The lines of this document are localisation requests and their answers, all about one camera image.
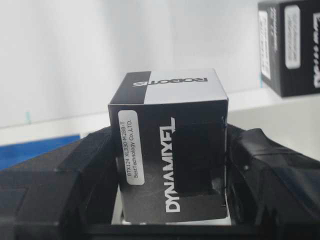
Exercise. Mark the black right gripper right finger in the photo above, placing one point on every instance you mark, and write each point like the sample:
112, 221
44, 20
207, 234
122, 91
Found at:
271, 186

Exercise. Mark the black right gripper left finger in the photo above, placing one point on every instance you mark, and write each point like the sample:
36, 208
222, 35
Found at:
57, 195

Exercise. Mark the black white Dynamixel box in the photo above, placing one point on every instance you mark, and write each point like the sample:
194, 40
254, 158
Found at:
169, 130

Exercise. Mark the blue table mat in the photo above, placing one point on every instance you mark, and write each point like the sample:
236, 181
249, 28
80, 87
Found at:
12, 154

